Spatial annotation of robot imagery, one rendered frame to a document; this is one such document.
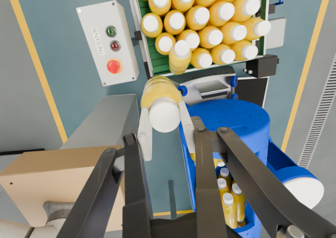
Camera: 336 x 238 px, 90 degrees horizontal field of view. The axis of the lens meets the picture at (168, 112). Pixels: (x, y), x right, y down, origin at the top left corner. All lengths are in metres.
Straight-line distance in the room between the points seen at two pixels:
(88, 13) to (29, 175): 0.56
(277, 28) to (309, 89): 1.47
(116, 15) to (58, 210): 0.70
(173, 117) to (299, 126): 2.28
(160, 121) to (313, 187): 1.00
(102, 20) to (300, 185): 1.06
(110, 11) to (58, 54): 1.34
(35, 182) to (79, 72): 1.17
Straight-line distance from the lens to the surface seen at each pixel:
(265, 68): 0.70
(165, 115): 0.20
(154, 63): 0.69
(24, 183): 0.80
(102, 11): 0.51
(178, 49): 0.45
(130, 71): 0.50
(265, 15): 0.71
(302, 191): 1.12
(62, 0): 1.76
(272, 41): 0.87
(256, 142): 0.51
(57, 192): 0.80
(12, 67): 2.05
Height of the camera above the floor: 1.59
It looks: 65 degrees down
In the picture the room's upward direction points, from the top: 172 degrees clockwise
